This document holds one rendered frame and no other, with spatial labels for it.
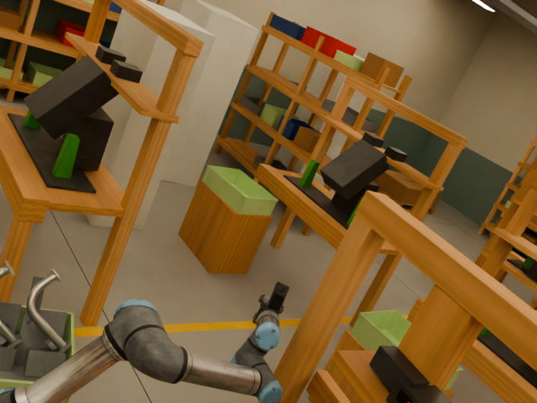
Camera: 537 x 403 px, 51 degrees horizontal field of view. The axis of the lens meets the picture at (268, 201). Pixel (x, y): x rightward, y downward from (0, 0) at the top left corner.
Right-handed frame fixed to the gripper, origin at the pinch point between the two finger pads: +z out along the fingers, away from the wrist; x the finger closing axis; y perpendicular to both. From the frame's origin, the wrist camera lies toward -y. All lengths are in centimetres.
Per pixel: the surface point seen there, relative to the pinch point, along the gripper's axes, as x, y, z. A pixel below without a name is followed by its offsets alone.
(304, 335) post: 14.8, 4.3, -11.1
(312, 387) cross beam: 26.8, 21.0, -8.8
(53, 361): -60, 56, -4
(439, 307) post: 35, -32, -50
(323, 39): -14, -168, 534
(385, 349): 29, -14, -47
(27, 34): -329, -13, 487
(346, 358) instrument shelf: 21.6, -5.6, -42.8
